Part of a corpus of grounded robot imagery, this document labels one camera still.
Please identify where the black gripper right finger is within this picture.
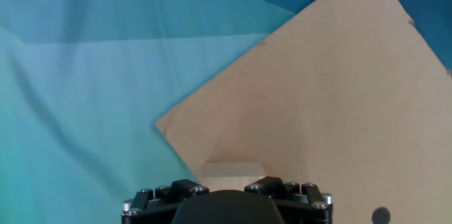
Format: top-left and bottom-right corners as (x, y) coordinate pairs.
(244, 176), (333, 224)

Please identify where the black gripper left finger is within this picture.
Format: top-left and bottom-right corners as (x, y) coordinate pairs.
(121, 178), (210, 224)

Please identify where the light wooden cube block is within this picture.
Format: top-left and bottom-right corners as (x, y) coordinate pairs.
(199, 162), (266, 192)

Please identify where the black round dot mark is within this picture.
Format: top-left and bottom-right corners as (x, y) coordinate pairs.
(371, 206), (392, 224)

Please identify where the brown cardboard sheet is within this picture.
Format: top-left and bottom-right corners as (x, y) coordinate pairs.
(155, 0), (452, 224)

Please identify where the blue green white cloth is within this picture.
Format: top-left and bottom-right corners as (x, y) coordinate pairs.
(0, 0), (452, 224)

